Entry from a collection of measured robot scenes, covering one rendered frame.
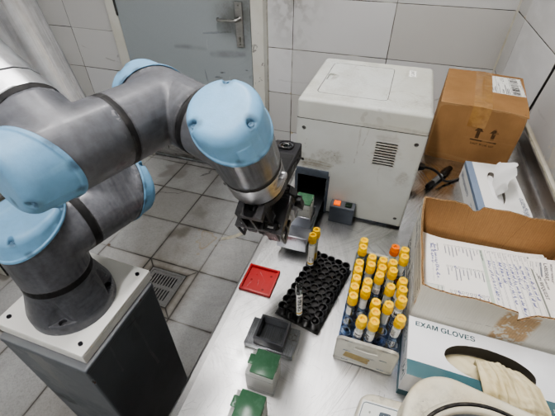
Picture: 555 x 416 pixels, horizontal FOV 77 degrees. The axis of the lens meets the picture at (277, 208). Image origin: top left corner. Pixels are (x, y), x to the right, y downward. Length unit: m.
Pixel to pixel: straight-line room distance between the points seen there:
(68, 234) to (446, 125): 1.01
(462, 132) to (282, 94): 1.34
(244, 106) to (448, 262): 0.57
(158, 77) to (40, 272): 0.38
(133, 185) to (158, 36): 1.86
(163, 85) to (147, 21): 2.10
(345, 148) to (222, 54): 1.58
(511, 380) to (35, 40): 0.83
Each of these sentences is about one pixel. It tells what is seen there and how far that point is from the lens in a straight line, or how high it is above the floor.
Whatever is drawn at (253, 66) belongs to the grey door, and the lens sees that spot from 2.21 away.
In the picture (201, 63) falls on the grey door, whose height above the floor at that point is 0.75.
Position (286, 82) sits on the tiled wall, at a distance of 2.24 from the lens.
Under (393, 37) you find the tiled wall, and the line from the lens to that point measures 2.06.
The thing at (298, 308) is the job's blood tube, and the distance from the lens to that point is 0.66.
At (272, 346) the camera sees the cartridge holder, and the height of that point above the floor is 0.90.
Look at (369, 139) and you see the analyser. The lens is 0.78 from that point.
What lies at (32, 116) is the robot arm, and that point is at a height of 1.35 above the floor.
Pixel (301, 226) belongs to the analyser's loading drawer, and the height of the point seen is 0.92.
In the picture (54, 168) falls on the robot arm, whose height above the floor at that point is 1.32.
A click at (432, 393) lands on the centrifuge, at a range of 0.56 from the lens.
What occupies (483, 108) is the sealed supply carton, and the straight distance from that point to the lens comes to 1.16.
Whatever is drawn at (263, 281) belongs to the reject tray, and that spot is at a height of 0.88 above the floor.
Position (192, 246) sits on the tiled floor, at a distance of 2.08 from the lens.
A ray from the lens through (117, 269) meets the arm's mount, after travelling 0.81.
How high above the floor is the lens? 1.47
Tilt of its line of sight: 41 degrees down
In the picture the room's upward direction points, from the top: straight up
